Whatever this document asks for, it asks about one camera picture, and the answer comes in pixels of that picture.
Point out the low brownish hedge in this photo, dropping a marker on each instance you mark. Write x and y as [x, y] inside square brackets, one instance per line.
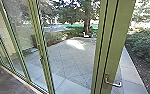
[57, 36]

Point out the green framed glass door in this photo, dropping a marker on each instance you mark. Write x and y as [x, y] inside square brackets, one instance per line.
[119, 40]

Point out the outdoor metal chair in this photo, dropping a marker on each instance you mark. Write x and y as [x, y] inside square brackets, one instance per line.
[86, 34]

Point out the dark green shrub bed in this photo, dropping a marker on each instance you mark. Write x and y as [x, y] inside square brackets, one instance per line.
[144, 43]

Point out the large tree trunk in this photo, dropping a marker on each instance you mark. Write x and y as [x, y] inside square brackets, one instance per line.
[87, 21]

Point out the green framed glass wall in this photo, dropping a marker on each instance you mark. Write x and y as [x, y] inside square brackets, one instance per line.
[41, 43]

